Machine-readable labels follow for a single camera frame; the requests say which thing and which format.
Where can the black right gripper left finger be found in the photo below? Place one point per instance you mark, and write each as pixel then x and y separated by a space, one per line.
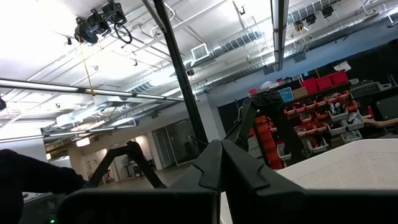
pixel 140 205

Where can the black equipment box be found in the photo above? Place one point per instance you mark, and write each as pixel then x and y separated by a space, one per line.
pixel 387 109

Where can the white ceiling air vent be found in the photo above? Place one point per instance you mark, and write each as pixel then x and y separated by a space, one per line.
pixel 199 52

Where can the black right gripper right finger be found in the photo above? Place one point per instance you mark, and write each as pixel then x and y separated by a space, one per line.
pixel 295 208

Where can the black aluminium rig frame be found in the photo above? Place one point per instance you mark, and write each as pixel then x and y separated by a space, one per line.
pixel 182 77

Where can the shelf with storage bins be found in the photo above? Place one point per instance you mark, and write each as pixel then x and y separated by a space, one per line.
pixel 323 116

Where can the silver spiral air duct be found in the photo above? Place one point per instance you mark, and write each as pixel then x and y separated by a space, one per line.
pixel 242 39

